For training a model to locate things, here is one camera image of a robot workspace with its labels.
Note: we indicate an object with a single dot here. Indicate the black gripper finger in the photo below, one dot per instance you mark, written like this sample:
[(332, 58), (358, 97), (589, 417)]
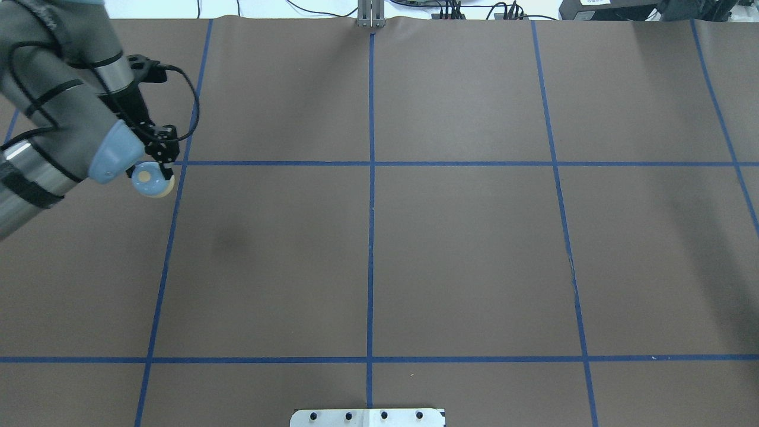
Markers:
[(166, 169)]

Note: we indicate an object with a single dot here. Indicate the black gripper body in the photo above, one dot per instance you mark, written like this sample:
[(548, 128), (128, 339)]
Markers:
[(132, 109)]

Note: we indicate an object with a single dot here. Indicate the blue and beige bell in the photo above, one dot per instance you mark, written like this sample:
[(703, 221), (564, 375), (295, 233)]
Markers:
[(148, 180)]

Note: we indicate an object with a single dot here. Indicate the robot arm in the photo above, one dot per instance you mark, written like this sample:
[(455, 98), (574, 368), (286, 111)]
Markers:
[(64, 68)]

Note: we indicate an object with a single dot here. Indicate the white metal mounting plate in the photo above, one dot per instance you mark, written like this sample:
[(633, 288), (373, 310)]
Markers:
[(370, 417)]

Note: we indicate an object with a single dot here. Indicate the black computer box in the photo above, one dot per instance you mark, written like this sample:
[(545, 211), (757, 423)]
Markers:
[(606, 10)]

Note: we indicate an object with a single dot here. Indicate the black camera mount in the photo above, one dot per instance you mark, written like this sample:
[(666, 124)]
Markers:
[(147, 70)]

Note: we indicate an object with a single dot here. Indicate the grey aluminium post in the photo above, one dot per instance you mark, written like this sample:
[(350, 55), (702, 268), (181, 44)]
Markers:
[(371, 14)]

